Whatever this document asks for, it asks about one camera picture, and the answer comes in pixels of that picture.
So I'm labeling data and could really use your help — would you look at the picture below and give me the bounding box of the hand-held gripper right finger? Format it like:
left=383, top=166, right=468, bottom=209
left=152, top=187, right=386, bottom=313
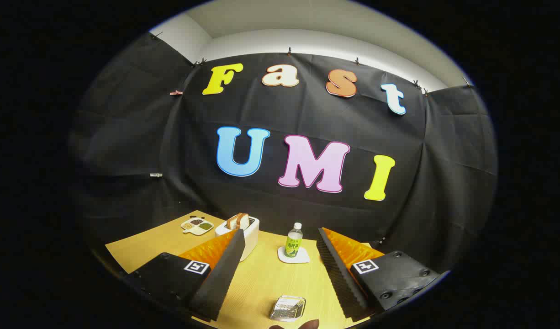
left=317, top=227, right=450, bottom=320

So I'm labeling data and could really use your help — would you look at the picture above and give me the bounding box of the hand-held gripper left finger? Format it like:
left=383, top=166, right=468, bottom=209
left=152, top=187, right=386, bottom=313
left=122, top=228, right=247, bottom=322

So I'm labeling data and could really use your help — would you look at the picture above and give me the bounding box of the white square coaster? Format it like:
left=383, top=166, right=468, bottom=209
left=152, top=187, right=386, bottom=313
left=277, top=246, right=311, bottom=264

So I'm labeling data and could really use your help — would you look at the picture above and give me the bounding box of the white toaster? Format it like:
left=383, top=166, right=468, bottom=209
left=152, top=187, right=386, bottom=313
left=215, top=217, right=260, bottom=262

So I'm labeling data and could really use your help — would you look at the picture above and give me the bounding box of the white divided seasoning dish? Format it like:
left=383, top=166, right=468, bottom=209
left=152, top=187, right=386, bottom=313
left=181, top=217, right=215, bottom=236

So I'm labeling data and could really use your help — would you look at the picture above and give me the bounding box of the green label drink bottle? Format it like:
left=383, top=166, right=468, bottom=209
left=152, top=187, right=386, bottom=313
left=285, top=223, right=304, bottom=258

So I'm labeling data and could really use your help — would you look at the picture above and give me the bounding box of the black backdrop cloth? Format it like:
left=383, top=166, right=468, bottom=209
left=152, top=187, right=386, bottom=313
left=70, top=32, right=498, bottom=275

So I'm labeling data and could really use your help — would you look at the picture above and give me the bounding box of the metal wire basket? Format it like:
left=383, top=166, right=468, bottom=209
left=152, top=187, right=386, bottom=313
left=269, top=295, right=306, bottom=322

